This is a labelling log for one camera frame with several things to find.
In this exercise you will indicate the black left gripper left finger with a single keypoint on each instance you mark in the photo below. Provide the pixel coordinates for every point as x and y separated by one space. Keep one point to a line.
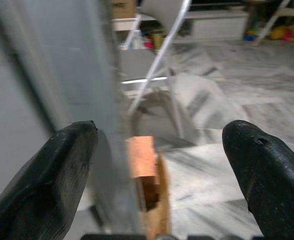
42 185

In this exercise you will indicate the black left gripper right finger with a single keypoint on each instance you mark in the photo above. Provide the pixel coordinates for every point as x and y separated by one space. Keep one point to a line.
272 185

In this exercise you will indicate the grey fridge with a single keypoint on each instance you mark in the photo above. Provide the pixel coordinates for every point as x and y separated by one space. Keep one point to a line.
9 105

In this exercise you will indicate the orange brick stack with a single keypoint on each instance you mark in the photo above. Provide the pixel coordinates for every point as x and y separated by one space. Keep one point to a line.
142 157

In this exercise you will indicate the wooden board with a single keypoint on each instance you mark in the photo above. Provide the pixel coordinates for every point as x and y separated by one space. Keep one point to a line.
162 215

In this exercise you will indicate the small colourful toy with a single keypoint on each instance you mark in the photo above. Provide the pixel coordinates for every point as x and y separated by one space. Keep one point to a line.
250 35

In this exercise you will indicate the yellow plastic toy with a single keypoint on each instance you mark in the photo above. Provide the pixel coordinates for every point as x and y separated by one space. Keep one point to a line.
287 31

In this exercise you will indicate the white metal folding chair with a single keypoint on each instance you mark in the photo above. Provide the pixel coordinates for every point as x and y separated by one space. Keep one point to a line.
272 22
157 75

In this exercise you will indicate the white low cabinet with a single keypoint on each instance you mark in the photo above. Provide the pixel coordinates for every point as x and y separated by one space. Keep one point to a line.
219 25

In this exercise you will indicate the red and yellow toy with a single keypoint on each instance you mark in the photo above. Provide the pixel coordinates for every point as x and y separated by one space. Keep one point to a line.
154 40

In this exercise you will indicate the brown cardboard box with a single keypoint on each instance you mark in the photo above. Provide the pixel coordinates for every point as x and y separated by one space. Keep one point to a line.
123 8

